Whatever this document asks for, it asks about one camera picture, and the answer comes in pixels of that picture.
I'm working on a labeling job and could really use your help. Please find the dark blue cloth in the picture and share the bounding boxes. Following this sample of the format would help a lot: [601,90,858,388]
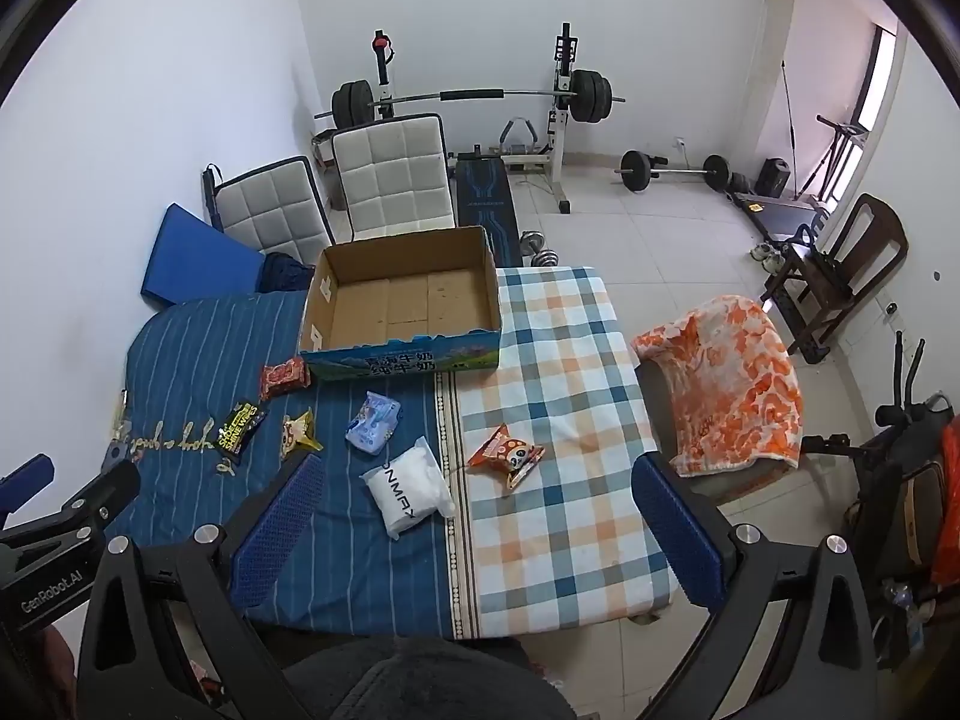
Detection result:
[256,251,316,293]

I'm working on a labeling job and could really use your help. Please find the small yellow snack packet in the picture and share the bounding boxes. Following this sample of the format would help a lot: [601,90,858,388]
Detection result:
[279,409,325,460]

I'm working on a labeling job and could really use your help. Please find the cardboard box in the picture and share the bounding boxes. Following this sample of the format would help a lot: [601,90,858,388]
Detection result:
[298,225,502,382]

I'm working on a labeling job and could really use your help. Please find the black treadmill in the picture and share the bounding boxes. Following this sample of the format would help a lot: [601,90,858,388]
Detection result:
[731,114,871,242]

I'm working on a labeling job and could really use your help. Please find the checked bed sheet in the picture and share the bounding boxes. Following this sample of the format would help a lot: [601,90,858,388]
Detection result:
[454,266,680,638]

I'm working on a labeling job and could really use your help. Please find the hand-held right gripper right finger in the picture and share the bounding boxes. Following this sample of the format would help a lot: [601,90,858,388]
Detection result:
[630,454,880,720]

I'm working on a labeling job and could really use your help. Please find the blue striped blanket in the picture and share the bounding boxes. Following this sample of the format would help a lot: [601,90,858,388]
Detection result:
[105,289,481,642]

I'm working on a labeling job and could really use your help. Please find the thin exercise pole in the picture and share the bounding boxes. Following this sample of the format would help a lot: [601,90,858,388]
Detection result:
[780,60,797,158]

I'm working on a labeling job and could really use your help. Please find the black weight bench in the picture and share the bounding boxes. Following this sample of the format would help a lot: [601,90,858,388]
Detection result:
[454,154,520,267]

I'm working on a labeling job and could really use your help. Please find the window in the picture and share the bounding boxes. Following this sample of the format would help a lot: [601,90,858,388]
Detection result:
[861,24,899,130]

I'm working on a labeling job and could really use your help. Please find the black speaker box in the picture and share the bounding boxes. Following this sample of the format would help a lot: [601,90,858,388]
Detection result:
[754,157,792,197]

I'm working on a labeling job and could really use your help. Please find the blue foam mat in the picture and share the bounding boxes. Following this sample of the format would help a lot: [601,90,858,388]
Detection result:
[139,202,265,310]

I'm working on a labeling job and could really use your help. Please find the white soft packet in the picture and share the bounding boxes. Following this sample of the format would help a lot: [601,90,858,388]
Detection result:
[361,436,456,539]

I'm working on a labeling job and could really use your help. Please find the white quilted chair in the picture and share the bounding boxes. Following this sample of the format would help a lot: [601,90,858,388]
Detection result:
[212,156,336,267]
[330,114,458,245]

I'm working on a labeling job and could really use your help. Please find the orange panda snack packet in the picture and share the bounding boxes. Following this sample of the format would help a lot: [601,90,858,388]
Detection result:
[466,424,546,493]

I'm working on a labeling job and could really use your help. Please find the red orange cloth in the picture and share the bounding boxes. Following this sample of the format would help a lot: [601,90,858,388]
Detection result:
[930,416,960,586]

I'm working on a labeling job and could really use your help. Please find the long barbell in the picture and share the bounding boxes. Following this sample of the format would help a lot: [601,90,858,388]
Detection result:
[313,69,627,128]

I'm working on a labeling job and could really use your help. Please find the grey metal exercise handle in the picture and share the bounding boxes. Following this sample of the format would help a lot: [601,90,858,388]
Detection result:
[499,116,541,158]

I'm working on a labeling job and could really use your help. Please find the orange floral towel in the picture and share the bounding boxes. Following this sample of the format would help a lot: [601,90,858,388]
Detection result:
[630,296,803,477]

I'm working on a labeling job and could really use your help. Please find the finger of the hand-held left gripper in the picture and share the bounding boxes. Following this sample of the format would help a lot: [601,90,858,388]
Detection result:
[0,456,56,505]
[45,459,142,538]

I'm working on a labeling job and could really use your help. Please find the blue tissue packet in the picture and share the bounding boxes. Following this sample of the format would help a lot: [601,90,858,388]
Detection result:
[345,391,402,455]

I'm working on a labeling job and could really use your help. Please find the red floral snack packet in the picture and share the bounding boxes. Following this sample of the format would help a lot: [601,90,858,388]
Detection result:
[259,357,311,401]

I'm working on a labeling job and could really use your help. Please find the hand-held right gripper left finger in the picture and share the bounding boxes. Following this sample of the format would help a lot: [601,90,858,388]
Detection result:
[75,454,327,720]

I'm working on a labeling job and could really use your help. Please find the white barbell rack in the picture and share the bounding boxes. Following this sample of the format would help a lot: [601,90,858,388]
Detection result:
[371,22,580,215]

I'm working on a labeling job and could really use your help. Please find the short barbell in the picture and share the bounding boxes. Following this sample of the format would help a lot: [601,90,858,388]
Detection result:
[613,150,732,192]

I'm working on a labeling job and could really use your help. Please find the dark wooden chair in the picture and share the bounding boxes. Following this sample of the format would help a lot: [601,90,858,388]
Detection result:
[759,193,908,365]

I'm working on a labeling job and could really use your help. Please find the blue black stick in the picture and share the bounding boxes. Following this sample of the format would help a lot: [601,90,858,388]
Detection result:
[199,163,226,230]

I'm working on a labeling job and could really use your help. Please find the black yellow wipes packet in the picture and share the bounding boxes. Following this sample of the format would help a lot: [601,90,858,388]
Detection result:
[212,400,269,455]

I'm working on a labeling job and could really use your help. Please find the brown black bag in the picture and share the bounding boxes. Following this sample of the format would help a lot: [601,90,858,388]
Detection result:
[874,457,946,578]

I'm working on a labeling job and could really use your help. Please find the black scooter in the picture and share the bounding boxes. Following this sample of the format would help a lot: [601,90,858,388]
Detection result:
[799,330,960,616]

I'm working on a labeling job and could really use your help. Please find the olive padded chair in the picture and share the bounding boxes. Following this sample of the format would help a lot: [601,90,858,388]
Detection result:
[641,358,802,505]

